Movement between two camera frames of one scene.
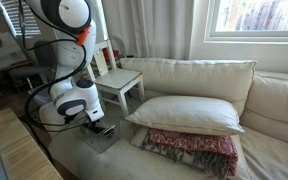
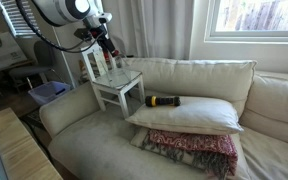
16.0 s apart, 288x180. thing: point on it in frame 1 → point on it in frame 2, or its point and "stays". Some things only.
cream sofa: (270, 108) stays
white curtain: (148, 29) stays
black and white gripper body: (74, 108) → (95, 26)
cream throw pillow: (187, 115) stays
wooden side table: (21, 154) stays
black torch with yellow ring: (102, 130) → (154, 101)
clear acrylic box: (102, 136) → (117, 71)
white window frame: (254, 21) stays
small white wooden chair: (110, 80) stays
